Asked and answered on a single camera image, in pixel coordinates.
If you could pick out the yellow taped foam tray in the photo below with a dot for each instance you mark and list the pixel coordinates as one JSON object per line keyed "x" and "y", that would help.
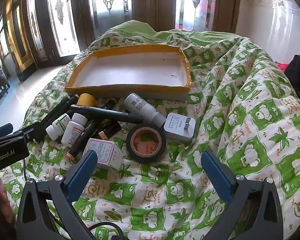
{"x": 153, "y": 71}

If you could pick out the white medicine box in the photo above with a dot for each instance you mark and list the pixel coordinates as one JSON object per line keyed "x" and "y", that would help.
{"x": 108, "y": 153}

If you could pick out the black electrical tape roll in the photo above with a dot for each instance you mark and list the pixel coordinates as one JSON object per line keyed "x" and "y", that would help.
{"x": 146, "y": 143}

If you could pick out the white power adapter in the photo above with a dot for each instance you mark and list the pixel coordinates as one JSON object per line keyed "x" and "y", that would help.
{"x": 179, "y": 127}

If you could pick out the green patterned quilt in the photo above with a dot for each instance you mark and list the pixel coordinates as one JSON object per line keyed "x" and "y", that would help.
{"x": 246, "y": 112}

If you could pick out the wooden doors with glass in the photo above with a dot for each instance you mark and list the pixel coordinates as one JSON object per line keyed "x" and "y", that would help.
{"x": 44, "y": 33}

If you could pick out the white bottle red label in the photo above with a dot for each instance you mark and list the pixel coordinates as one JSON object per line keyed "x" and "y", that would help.
{"x": 74, "y": 129}

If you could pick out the large white bottle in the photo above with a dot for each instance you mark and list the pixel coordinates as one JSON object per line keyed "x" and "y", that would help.
{"x": 137, "y": 105}

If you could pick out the left hand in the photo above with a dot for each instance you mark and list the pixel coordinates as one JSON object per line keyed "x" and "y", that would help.
{"x": 5, "y": 204}

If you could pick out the long black pen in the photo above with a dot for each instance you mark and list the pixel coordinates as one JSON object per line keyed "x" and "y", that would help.
{"x": 95, "y": 112}

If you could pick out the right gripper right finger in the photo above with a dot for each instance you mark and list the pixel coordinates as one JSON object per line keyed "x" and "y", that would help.
{"x": 255, "y": 203}

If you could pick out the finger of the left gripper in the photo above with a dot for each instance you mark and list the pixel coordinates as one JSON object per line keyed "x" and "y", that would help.
{"x": 6, "y": 129}
{"x": 32, "y": 132}

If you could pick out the white bottle green label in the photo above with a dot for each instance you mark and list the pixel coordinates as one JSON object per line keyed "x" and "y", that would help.
{"x": 58, "y": 127}

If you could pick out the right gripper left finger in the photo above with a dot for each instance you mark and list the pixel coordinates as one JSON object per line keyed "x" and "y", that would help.
{"x": 34, "y": 219}

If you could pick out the long black tube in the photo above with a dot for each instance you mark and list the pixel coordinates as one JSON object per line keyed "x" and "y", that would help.
{"x": 56, "y": 112}

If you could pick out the black marker orange ends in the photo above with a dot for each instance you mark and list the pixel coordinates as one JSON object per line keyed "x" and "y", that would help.
{"x": 81, "y": 140}

